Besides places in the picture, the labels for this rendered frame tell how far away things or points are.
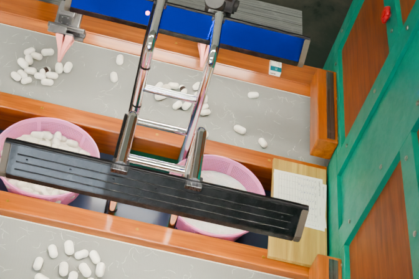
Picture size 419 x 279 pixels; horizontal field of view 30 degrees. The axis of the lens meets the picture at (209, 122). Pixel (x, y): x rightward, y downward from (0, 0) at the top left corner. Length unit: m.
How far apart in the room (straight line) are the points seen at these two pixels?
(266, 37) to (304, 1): 2.18
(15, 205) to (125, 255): 0.29
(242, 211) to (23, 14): 1.10
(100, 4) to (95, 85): 0.34
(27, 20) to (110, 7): 0.48
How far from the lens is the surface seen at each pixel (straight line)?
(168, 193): 1.57
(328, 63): 2.48
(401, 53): 1.81
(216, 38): 1.89
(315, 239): 2.00
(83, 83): 2.25
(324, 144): 2.14
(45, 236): 1.89
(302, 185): 2.10
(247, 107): 2.31
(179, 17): 1.97
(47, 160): 1.57
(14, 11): 2.43
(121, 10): 1.98
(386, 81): 1.86
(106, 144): 2.13
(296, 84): 2.41
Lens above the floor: 2.28
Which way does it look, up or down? 44 degrees down
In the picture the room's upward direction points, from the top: 18 degrees clockwise
